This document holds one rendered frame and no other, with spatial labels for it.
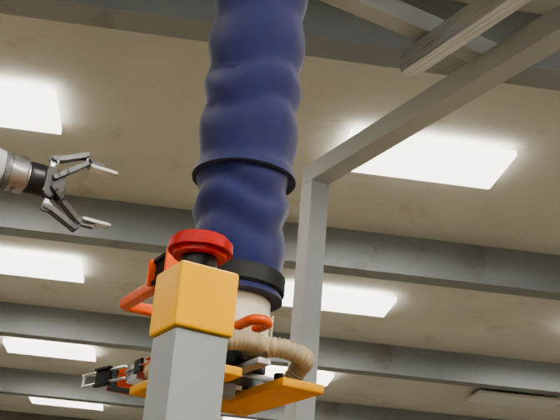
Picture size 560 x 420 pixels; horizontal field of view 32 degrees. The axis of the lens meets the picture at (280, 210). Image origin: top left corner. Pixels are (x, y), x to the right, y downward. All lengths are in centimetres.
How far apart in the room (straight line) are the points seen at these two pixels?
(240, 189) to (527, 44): 261
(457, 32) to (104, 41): 270
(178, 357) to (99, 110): 628
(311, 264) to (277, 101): 342
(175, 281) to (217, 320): 6
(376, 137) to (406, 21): 95
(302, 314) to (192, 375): 454
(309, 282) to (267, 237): 346
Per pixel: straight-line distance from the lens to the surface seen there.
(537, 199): 818
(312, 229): 571
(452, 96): 492
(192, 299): 101
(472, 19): 439
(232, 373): 195
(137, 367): 250
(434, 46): 455
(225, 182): 218
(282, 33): 236
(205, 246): 104
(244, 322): 203
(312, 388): 204
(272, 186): 219
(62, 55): 666
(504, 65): 468
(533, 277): 917
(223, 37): 236
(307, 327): 553
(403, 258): 885
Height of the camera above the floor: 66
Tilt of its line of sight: 23 degrees up
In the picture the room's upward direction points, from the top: 5 degrees clockwise
